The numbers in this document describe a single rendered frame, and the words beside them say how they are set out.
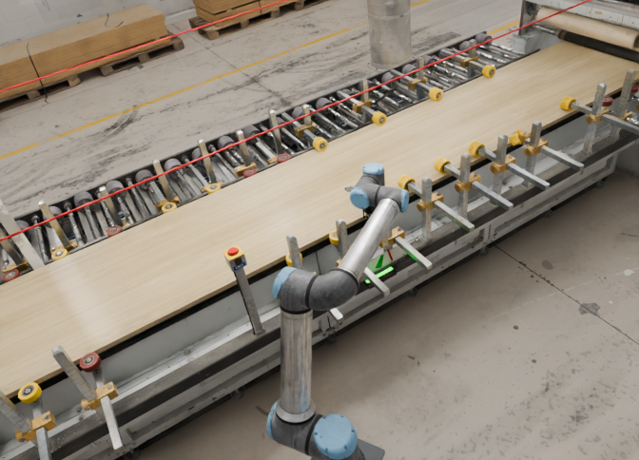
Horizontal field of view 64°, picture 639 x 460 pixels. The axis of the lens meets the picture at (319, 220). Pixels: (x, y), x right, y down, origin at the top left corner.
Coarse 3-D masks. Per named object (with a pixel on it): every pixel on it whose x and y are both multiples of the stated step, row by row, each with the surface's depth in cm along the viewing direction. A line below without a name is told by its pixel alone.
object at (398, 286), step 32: (576, 128) 334; (608, 160) 384; (448, 192) 298; (576, 192) 378; (416, 224) 298; (512, 224) 354; (320, 256) 270; (448, 256) 339; (256, 288) 257; (416, 288) 339; (192, 320) 246; (224, 320) 257; (320, 320) 299; (352, 320) 314; (128, 352) 236; (160, 352) 246; (64, 384) 226; (224, 384) 286; (0, 416) 217; (32, 416) 226; (160, 416) 274; (192, 416) 286; (96, 448) 261
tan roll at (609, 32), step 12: (540, 12) 396; (552, 12) 389; (564, 12) 383; (552, 24) 390; (564, 24) 382; (576, 24) 374; (588, 24) 367; (600, 24) 361; (612, 24) 356; (588, 36) 372; (600, 36) 361; (612, 36) 354; (624, 36) 347; (636, 36) 343; (636, 48) 350
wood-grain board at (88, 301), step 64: (512, 64) 376; (576, 64) 363; (384, 128) 330; (448, 128) 320; (512, 128) 311; (256, 192) 295; (320, 192) 287; (128, 256) 267; (192, 256) 261; (256, 256) 254; (0, 320) 243; (64, 320) 238; (128, 320) 233; (0, 384) 215
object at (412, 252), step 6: (396, 240) 257; (402, 240) 255; (402, 246) 253; (408, 246) 251; (408, 252) 250; (414, 252) 248; (414, 258) 247; (420, 258) 244; (420, 264) 244; (426, 264) 240; (432, 264) 241
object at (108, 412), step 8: (96, 376) 220; (96, 384) 217; (104, 384) 216; (104, 400) 210; (104, 408) 207; (112, 408) 210; (112, 416) 204; (112, 424) 201; (112, 432) 198; (112, 440) 196; (120, 440) 196; (120, 448) 194
